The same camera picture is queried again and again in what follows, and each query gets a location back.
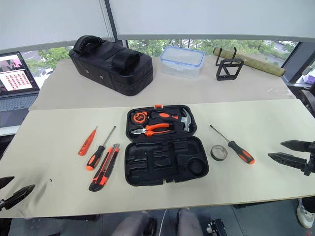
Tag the clear container blue lid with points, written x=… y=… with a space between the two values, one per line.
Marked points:
x=180 y=61

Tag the orange voltage tester pen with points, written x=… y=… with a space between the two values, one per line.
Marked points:
x=86 y=143

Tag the orange black tape measure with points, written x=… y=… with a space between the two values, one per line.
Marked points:
x=139 y=117

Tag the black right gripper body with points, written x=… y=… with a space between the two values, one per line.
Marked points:
x=311 y=162

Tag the grey rounded shape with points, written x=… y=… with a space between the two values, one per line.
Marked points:
x=130 y=225
x=189 y=223

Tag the grey tape roll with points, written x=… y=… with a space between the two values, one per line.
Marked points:
x=213 y=154

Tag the black fabric bag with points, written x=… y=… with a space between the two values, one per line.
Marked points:
x=103 y=64

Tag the dark window frame post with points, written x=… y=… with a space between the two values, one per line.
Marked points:
x=110 y=22

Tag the orange black utility knife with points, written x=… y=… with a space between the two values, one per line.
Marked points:
x=103 y=169

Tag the black office chair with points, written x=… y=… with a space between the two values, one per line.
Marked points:
x=307 y=97

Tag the open laptop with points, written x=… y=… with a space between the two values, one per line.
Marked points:
x=14 y=98

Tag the black trouser leg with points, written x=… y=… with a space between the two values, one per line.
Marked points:
x=309 y=204

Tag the white sneaker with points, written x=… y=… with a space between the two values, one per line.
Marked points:
x=305 y=217

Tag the rolled olive mat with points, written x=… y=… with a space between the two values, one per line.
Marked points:
x=263 y=65

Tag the black device with white parts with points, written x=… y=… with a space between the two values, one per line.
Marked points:
x=216 y=228

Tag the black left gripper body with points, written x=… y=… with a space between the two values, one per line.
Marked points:
x=2 y=204

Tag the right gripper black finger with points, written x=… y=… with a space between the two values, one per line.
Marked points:
x=296 y=145
x=290 y=161

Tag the white roller blind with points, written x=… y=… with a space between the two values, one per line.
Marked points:
x=209 y=17
x=49 y=19

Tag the beige table cloth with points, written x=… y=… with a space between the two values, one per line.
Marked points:
x=172 y=91

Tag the black plastic tool case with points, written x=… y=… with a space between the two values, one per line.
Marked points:
x=165 y=159

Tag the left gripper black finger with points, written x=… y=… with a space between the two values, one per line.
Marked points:
x=21 y=195
x=6 y=180

